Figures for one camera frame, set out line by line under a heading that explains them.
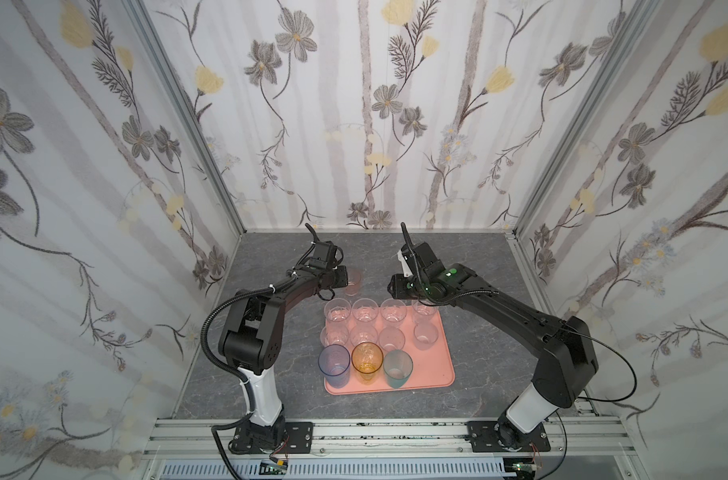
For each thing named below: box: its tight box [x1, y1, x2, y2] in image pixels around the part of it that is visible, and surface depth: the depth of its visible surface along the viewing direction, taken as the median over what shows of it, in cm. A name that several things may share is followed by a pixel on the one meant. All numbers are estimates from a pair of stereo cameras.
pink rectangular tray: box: [324, 307, 455, 395], surface depth 85 cm
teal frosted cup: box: [383, 349, 413, 389], surface depth 82 cm
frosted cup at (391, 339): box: [378, 327, 406, 356], surface depth 88 cm
